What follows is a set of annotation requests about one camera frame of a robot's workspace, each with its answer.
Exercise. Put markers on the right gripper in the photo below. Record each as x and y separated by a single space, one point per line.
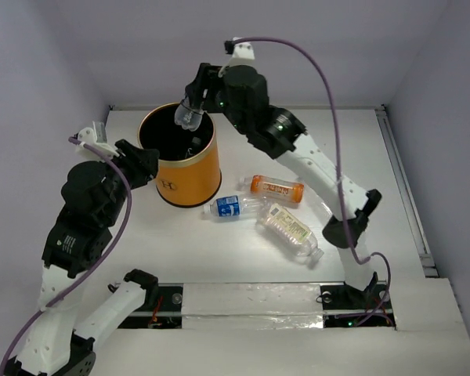
207 77

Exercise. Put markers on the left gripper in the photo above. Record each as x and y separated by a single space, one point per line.
137 161

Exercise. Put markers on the small bottle black cap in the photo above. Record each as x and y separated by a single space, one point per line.
188 117

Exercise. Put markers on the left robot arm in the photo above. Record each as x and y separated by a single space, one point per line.
97 205

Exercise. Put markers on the orange cylindrical bin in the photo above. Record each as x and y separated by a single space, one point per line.
182 183

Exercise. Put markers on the blue label bottle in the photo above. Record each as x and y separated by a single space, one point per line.
233 207

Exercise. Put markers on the orange label bottle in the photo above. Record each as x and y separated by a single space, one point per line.
264 186

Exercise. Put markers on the green yellow label bottle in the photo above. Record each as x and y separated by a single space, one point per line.
293 237

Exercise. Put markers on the clear unlabelled bottle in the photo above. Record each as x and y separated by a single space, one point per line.
322 206

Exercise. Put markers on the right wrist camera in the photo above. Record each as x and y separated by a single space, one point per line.
240 53

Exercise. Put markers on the silver taped front rail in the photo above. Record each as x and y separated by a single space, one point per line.
263 306

